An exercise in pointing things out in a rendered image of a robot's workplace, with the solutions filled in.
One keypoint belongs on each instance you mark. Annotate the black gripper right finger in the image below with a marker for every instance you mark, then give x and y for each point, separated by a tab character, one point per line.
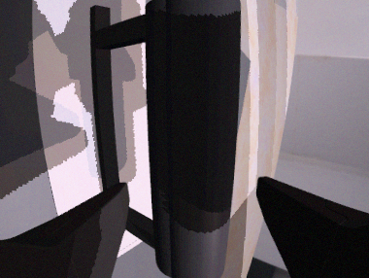
316	237

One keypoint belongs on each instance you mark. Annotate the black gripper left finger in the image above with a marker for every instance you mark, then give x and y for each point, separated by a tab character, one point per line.
81	243

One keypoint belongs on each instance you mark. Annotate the grey rectangular mat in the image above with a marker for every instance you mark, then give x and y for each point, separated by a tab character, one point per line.
25	193

